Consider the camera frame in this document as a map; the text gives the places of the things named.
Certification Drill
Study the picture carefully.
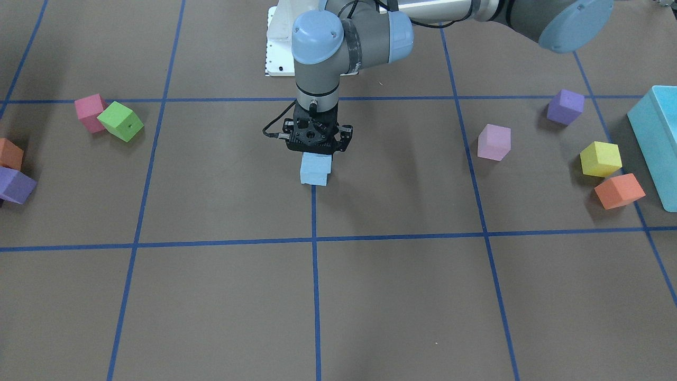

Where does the orange foam block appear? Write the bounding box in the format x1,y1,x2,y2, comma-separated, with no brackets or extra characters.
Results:
594,174,646,210
1,138,24,171

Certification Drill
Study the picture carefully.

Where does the teal plastic bin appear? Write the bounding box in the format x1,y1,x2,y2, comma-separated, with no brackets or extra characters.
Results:
628,85,676,213

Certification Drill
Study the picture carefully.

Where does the yellow foam block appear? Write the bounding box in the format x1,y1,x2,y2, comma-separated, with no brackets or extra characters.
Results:
579,141,623,178

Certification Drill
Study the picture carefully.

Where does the light blue block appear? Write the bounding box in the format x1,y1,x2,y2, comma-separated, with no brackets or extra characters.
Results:
300,171,329,186
300,152,332,175

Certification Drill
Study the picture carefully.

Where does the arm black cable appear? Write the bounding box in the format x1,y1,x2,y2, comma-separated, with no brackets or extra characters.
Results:
262,99,297,140

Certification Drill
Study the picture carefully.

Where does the dark pink foam block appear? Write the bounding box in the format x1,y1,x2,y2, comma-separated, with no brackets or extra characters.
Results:
74,94,108,133

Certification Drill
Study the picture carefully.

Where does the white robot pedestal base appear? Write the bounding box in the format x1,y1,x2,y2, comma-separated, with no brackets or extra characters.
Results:
264,1,295,77

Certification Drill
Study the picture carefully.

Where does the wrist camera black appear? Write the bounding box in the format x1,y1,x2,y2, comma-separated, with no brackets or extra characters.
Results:
337,125,353,152

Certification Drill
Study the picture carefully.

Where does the green foam block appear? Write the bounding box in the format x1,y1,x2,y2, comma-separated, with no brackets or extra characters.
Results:
97,101,144,142

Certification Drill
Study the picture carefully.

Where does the light pink foam block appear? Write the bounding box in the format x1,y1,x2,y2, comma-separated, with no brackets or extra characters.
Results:
477,124,512,161

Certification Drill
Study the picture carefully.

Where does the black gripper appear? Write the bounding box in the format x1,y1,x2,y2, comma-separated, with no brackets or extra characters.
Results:
283,103,341,155

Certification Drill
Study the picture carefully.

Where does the purple foam block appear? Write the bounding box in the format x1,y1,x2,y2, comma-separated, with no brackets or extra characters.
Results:
1,167,37,205
546,89,585,125

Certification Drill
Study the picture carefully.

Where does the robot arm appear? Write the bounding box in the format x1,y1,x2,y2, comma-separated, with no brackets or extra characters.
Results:
262,1,614,155

